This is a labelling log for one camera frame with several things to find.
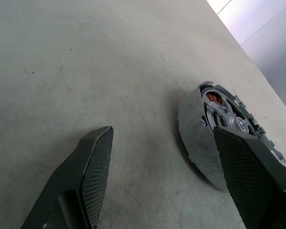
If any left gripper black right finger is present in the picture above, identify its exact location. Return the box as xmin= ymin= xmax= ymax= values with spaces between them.
xmin=213 ymin=125 xmax=286 ymax=229

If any copper wound motor stator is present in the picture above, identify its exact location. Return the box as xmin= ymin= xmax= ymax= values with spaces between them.
xmin=204 ymin=92 xmax=231 ymax=112

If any spoked metal wheel cover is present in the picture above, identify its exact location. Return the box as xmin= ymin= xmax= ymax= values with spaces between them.
xmin=177 ymin=81 xmax=262 ymax=193

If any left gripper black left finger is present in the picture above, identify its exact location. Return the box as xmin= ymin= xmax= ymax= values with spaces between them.
xmin=21 ymin=125 xmax=114 ymax=229

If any grey finned rotor disc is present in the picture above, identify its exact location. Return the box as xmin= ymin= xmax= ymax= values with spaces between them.
xmin=233 ymin=94 xmax=286 ymax=164

